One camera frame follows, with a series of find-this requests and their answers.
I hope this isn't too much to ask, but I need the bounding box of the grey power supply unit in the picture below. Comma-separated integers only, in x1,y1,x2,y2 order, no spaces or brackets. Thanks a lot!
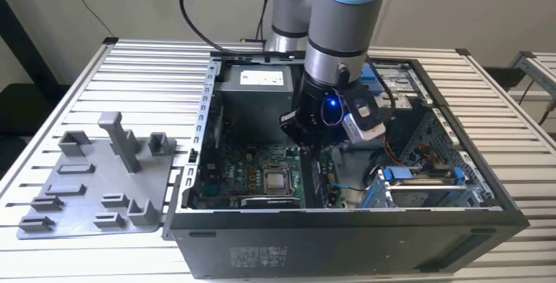
215,64,305,144

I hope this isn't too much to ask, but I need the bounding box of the blue disk carrier clip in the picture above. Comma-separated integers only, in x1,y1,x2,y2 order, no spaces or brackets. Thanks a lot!
358,63,380,94

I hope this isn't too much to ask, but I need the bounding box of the black CPU socket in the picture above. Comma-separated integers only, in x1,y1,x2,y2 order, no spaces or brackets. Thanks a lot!
260,164,294,196

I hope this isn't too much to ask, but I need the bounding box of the silver CPU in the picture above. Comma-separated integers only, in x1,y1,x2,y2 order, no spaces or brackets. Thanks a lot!
265,171,290,195

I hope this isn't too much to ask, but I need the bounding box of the green motherboard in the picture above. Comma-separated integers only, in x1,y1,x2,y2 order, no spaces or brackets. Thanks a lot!
189,144,344,209

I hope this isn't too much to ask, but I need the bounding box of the grey metal drive cage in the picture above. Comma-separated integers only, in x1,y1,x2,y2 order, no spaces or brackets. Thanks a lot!
366,61,436,149

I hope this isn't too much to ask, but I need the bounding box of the blue disk carrier with disk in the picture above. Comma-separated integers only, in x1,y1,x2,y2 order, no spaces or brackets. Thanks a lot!
364,167,468,208

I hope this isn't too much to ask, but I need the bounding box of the black graphics card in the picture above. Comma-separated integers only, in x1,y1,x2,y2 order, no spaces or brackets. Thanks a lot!
239,197,302,208

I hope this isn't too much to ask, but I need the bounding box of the black open PC case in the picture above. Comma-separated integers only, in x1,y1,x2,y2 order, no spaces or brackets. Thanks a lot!
161,51,531,280

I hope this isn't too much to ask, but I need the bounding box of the black box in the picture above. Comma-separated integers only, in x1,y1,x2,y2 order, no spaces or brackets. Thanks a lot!
484,66,526,92

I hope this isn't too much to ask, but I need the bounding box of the grey plastic parts rack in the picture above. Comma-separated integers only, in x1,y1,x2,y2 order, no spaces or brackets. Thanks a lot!
16,111,182,240

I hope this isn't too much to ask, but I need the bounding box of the metal slat side table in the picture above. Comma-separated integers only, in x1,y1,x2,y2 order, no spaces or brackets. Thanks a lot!
508,51,556,101

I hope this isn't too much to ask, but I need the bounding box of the black slanted stand pole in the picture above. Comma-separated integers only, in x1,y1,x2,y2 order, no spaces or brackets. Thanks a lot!
0,0,62,86

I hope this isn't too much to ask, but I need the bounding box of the orange wire bundle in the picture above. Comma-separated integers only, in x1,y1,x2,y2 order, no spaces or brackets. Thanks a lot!
381,138,408,167

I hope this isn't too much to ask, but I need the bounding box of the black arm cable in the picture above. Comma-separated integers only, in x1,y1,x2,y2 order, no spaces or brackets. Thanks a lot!
179,0,274,53

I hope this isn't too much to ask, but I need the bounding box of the thin black wall cable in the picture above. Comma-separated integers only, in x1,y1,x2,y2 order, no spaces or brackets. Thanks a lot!
63,0,117,38

